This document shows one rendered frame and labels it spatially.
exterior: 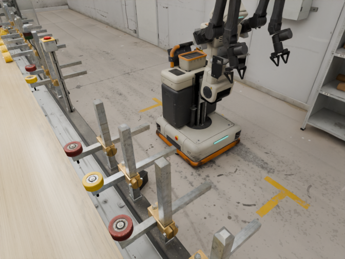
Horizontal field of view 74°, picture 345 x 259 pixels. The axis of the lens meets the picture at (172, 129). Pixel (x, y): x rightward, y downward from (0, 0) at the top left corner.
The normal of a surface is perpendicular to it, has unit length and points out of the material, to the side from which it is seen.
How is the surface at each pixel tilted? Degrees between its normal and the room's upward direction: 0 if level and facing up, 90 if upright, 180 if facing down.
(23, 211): 0
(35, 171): 0
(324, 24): 90
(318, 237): 0
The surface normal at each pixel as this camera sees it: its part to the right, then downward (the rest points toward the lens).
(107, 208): -0.01, -0.80
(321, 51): -0.80, 0.36
